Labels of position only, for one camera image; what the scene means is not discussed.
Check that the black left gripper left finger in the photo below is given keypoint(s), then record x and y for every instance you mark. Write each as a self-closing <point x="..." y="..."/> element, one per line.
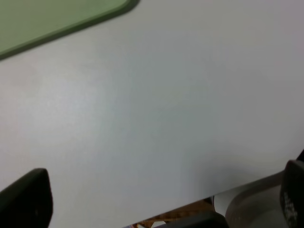
<point x="27" y="202"/>

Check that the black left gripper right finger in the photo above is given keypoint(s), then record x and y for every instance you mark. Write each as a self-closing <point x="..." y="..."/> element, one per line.
<point x="292" y="192"/>

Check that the green plastic tray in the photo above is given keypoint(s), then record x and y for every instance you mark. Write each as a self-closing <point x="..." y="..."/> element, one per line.
<point x="25" y="24"/>

